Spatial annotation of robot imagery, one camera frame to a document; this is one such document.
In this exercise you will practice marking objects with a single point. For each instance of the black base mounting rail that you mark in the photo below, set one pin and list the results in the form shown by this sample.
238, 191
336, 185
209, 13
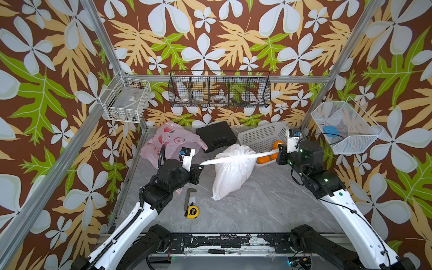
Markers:
279, 242

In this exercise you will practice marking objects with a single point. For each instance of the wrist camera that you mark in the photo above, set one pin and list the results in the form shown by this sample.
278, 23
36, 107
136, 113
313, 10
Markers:
185, 156
293, 136

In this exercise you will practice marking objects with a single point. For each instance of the white tape roll in basket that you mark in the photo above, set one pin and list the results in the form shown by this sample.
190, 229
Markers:
219, 100

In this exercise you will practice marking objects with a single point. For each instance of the white wire basket left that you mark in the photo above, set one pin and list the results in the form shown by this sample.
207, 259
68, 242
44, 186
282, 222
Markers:
125, 98

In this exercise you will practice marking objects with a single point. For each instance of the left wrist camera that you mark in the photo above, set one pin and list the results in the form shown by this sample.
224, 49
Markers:
185, 156

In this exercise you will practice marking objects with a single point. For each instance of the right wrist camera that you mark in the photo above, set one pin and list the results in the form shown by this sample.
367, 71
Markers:
293, 136

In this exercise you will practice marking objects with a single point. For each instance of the black screwdriver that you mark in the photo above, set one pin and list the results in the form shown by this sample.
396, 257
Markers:
222, 252

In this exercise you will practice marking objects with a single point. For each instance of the black plastic tool case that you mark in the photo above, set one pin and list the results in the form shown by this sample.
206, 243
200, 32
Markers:
217, 135

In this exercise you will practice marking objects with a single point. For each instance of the white mesh basket right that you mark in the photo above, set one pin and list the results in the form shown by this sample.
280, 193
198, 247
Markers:
358, 130

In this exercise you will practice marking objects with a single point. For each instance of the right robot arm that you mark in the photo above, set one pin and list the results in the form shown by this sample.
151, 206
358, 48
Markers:
370, 250

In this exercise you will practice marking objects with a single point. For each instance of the white plastic bag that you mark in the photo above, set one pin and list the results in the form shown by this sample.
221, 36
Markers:
233, 167

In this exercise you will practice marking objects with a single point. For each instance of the black wire basket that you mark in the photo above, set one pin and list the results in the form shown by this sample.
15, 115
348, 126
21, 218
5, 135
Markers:
244, 89

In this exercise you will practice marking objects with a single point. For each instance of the large metal hex key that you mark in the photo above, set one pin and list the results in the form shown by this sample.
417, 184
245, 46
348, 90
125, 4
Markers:
187, 198

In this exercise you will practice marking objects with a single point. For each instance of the orange fruit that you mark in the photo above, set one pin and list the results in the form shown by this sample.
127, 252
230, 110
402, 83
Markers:
274, 156
277, 145
263, 159

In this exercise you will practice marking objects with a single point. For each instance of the yellow tape measure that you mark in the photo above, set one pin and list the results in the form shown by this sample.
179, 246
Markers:
192, 212

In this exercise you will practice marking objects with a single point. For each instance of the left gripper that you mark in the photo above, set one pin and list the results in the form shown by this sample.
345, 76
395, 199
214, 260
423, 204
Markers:
194, 172

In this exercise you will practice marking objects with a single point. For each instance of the white plastic perforated basket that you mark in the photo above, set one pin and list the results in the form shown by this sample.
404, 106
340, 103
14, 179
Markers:
261, 139

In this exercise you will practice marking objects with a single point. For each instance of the blue object in basket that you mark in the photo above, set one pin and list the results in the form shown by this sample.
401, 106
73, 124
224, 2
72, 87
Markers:
331, 131

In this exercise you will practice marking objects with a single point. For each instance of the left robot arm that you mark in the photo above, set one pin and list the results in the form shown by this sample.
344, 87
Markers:
125, 248

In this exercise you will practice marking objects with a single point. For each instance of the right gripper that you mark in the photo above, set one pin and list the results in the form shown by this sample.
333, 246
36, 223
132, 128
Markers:
282, 160

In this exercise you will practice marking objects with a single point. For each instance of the pink printed plastic bag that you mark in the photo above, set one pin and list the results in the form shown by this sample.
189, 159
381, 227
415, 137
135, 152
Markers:
174, 137

